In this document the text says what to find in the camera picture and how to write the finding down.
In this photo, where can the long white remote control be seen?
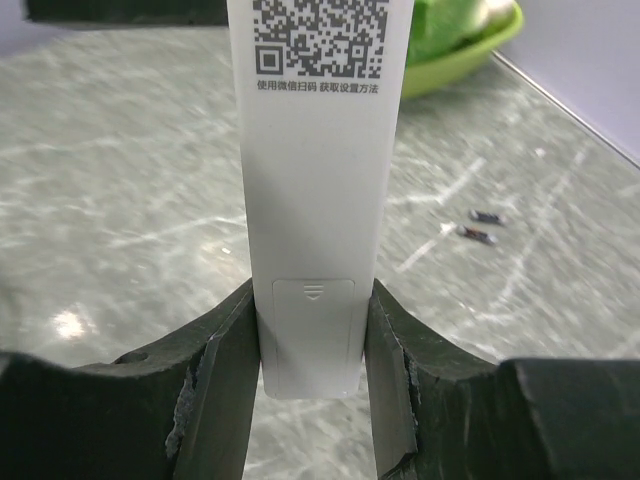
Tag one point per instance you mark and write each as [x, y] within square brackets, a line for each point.
[318, 85]

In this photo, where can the green plastic basket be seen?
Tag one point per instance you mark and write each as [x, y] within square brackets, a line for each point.
[428, 76]

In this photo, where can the green leafy toy lettuce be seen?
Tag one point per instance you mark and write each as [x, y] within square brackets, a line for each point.
[439, 27]

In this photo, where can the dark battery far one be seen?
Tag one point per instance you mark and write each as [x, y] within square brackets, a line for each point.
[486, 217]

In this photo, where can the dark battery one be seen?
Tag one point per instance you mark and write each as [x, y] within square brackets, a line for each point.
[486, 217]
[476, 235]

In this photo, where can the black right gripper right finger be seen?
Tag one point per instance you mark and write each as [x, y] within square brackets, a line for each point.
[440, 412]

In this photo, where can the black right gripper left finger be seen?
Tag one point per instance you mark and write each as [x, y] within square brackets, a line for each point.
[180, 407]

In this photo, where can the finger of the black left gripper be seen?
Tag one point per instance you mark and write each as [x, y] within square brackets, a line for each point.
[95, 14]

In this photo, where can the dark battery near one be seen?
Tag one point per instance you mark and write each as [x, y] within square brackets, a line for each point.
[476, 235]

